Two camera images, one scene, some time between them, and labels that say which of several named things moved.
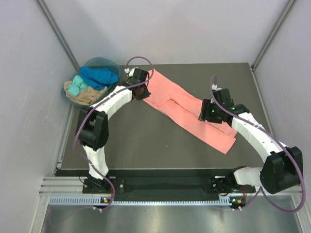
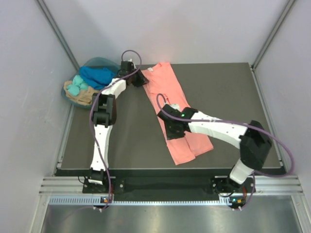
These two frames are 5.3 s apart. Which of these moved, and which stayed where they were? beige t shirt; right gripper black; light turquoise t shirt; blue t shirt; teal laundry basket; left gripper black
Moved: left gripper black; right gripper black
Stayed: light turquoise t shirt; blue t shirt; teal laundry basket; beige t shirt
